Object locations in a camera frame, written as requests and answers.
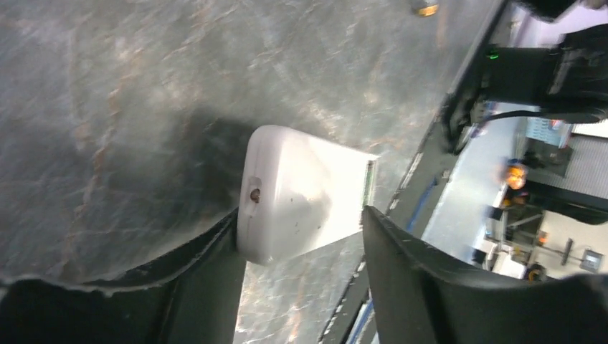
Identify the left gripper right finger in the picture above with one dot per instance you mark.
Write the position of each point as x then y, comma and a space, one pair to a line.
423, 295

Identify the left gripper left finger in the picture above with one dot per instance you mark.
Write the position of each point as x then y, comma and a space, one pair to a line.
190, 295

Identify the white remote control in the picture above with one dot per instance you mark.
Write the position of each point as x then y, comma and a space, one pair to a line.
299, 193

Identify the clear handle screwdriver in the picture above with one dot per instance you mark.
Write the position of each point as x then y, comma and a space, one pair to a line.
424, 8

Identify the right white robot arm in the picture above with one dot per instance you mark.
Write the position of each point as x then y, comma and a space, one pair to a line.
566, 81

